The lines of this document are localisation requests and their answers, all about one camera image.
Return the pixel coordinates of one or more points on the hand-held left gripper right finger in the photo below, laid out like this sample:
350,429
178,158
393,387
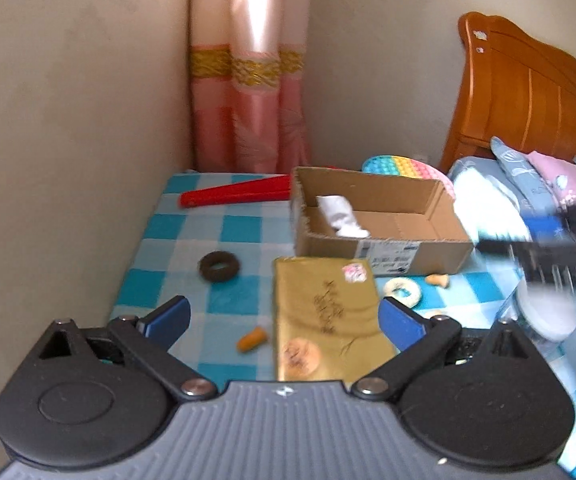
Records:
400,322

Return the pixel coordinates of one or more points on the light blue pillow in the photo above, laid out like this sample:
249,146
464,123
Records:
467,166

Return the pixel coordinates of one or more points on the white cloth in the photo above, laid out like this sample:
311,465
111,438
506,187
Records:
340,215

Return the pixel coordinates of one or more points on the rainbow pop bubble toy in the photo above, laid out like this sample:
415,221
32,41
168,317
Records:
392,166

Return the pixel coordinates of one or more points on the blue patterned pillow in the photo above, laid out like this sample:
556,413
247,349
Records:
517,167

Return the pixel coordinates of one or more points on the pink curtain with gold band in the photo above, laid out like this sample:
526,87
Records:
248,110

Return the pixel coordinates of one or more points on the small orange foam piece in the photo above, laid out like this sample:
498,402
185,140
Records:
251,339

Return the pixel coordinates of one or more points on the red folded hand fan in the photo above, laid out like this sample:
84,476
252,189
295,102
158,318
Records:
228,194

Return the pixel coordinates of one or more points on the blue checkered tablecloth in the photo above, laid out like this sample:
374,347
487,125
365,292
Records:
168,225

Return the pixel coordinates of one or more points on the small beige soft toy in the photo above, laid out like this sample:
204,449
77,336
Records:
437,281

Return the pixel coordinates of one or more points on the gold tissue pack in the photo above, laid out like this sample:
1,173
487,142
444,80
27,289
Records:
318,310

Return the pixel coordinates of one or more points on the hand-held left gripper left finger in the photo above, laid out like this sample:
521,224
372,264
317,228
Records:
168,317

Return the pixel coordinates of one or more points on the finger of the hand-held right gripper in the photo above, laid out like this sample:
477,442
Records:
542,227
542,252

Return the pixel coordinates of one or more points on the cardboard box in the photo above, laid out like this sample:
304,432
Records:
333,247

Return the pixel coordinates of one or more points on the wooden headboard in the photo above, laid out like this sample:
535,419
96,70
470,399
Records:
517,95

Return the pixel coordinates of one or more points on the pink patterned pillow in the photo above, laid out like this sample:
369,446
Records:
567,180

